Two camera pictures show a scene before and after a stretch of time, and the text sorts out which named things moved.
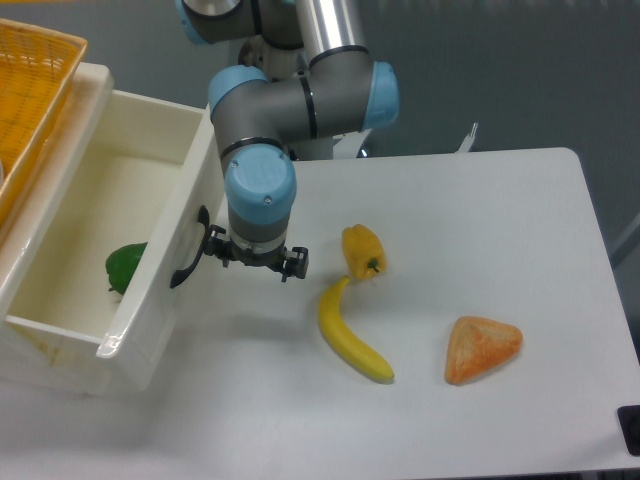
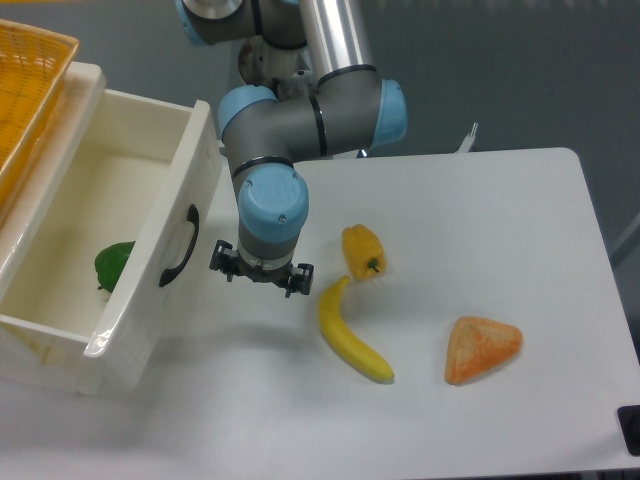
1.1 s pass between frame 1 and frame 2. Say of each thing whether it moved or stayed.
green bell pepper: moved
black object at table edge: stayed
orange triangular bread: stayed
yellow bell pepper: stayed
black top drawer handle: moved
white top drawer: stayed
